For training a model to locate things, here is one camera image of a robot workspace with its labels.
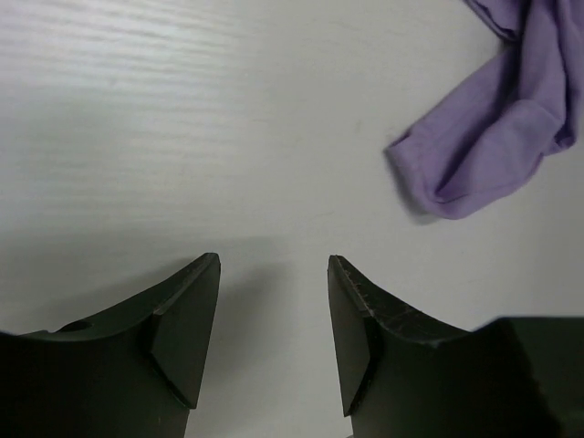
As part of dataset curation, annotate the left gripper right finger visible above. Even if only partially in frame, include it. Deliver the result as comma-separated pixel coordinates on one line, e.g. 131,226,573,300
328,255,583,437

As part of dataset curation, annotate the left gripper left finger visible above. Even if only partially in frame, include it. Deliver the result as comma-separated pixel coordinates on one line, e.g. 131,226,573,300
1,253,221,437

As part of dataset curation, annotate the purple t shirt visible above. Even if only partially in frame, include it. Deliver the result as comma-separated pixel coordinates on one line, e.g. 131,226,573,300
386,1,583,220

